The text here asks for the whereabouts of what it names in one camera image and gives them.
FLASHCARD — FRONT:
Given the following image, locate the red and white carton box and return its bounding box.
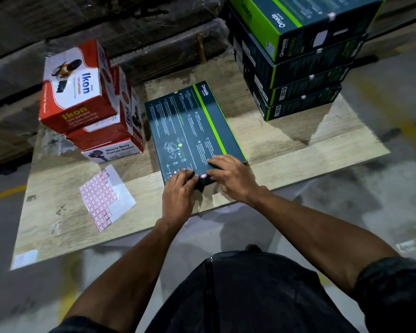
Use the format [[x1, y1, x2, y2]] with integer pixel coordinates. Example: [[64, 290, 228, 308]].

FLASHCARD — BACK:
[[81, 87, 146, 165], [65, 66, 134, 151], [39, 39, 120, 135]]

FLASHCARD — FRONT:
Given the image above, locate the person's right hand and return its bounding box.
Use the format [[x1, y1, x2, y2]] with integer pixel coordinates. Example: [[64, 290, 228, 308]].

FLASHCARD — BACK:
[[206, 155, 269, 207]]

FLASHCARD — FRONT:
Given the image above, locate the dark box with green side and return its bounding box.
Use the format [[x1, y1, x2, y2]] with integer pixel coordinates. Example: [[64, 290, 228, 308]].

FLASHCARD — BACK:
[[250, 81, 343, 122], [225, 3, 369, 90], [227, 0, 387, 65], [239, 53, 353, 107]]

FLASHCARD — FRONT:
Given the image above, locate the sheet of red-bordered labels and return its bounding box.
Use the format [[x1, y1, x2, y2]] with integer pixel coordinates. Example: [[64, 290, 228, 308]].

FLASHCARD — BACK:
[[79, 169, 119, 233]]

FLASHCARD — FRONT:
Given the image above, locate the person's black clothing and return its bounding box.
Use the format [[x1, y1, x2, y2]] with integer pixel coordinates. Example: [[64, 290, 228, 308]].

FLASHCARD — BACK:
[[50, 244, 416, 333]]

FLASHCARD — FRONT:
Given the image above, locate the dark box with green stripe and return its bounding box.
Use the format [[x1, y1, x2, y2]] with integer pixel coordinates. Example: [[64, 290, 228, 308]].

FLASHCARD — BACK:
[[144, 80, 247, 193]]

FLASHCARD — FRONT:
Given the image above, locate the person's left forearm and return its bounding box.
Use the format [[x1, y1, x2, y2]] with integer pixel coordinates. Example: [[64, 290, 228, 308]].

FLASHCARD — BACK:
[[64, 219, 187, 333]]

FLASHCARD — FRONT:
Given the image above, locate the person's left hand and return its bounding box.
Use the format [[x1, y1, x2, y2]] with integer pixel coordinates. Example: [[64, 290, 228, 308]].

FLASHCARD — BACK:
[[158, 169, 200, 227]]

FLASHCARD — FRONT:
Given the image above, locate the person's right forearm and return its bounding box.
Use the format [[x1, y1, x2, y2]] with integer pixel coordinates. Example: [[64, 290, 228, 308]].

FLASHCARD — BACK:
[[248, 187, 401, 296]]

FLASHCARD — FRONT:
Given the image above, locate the white paper sheet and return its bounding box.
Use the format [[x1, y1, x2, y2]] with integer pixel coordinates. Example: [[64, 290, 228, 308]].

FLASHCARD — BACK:
[[104, 164, 137, 223]]

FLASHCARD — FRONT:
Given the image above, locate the white sticker on table corner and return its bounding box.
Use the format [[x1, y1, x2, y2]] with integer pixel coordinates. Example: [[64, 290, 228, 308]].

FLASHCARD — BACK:
[[10, 249, 40, 271]]

